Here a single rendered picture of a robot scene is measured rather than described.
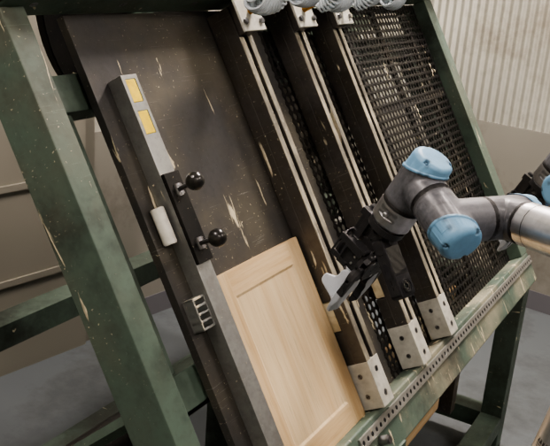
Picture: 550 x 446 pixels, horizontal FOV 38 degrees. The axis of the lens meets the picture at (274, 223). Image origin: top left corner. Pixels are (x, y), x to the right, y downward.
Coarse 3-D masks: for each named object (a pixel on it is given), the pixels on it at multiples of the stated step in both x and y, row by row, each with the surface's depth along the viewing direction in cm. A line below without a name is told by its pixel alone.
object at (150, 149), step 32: (128, 96) 165; (128, 128) 167; (160, 160) 167; (160, 192) 166; (192, 256) 166; (192, 288) 168; (224, 320) 168; (224, 352) 168; (256, 384) 170; (256, 416) 167
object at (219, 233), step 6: (216, 228) 157; (210, 234) 157; (216, 234) 156; (222, 234) 157; (198, 240) 166; (204, 240) 164; (210, 240) 157; (216, 240) 156; (222, 240) 157; (198, 246) 166; (204, 246) 167; (216, 246) 157
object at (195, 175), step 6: (192, 174) 156; (198, 174) 156; (186, 180) 157; (192, 180) 156; (198, 180) 156; (204, 180) 157; (174, 186) 166; (180, 186) 164; (186, 186) 161; (192, 186) 156; (198, 186) 156; (180, 192) 166
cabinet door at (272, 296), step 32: (256, 256) 188; (288, 256) 197; (224, 288) 174; (256, 288) 184; (288, 288) 194; (256, 320) 180; (288, 320) 190; (320, 320) 200; (256, 352) 177; (288, 352) 186; (320, 352) 197; (288, 384) 183; (320, 384) 193; (352, 384) 204; (288, 416) 180; (320, 416) 189; (352, 416) 200
